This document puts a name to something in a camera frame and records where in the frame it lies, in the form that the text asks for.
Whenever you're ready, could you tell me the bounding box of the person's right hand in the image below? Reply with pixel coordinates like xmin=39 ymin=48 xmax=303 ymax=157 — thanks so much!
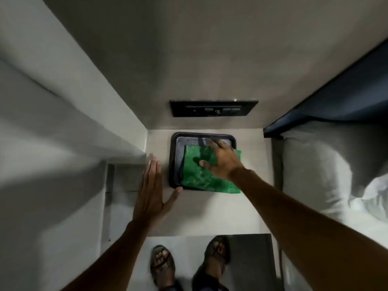
xmin=198 ymin=138 xmax=246 ymax=182

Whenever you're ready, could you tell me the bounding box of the person's left hand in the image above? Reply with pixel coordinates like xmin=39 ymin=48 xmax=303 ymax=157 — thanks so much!
xmin=132 ymin=156 xmax=184 ymax=232

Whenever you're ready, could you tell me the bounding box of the green cleaning cloth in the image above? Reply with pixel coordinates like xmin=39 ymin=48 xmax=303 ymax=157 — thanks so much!
xmin=180 ymin=143 xmax=243 ymax=194

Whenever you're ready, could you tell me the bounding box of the person's left forearm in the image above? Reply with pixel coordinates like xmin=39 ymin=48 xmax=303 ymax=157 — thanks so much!
xmin=60 ymin=219 xmax=152 ymax=291

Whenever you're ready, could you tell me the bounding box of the person's right forearm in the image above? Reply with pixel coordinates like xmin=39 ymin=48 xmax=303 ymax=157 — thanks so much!
xmin=229 ymin=167 xmax=388 ymax=291

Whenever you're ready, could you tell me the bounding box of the person's left foot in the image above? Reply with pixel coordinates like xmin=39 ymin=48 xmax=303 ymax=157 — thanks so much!
xmin=152 ymin=247 xmax=174 ymax=285

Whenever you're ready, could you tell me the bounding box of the person's foot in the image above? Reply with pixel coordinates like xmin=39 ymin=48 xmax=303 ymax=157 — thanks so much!
xmin=203 ymin=238 xmax=228 ymax=270
xmin=152 ymin=247 xmax=174 ymax=285

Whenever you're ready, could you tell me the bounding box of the person's right foot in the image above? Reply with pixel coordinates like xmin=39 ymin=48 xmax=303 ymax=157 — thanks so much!
xmin=203 ymin=238 xmax=228 ymax=270

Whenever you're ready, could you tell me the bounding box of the long white skirting board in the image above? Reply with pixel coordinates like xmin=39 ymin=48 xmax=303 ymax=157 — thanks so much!
xmin=99 ymin=162 xmax=115 ymax=252

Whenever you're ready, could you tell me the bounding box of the black rectangular tray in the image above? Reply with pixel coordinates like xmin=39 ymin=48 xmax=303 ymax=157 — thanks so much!
xmin=168 ymin=132 xmax=238 ymax=191

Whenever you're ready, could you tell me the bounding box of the brown left sandal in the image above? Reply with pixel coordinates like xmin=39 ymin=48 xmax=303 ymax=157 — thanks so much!
xmin=150 ymin=245 xmax=176 ymax=290

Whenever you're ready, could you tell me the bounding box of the brown sandal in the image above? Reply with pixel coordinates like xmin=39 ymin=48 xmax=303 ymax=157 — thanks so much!
xmin=150 ymin=245 xmax=176 ymax=290
xmin=199 ymin=235 xmax=231 ymax=272

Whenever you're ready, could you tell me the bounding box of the brown right sandal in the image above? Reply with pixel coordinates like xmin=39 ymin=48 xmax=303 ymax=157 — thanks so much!
xmin=199 ymin=235 xmax=231 ymax=272

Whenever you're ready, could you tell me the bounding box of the white pillow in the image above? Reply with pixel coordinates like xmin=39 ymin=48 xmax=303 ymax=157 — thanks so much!
xmin=280 ymin=121 xmax=388 ymax=221

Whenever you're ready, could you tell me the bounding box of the dark blue headboard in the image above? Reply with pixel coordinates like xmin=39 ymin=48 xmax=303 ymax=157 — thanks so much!
xmin=263 ymin=39 xmax=388 ymax=139

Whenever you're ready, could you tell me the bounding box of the white crumpled blanket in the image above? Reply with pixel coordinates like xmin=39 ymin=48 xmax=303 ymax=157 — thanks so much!
xmin=348 ymin=173 xmax=388 ymax=223

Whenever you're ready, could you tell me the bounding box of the black wall switch panel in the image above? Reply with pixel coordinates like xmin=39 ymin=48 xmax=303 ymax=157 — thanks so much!
xmin=169 ymin=99 xmax=259 ymax=118

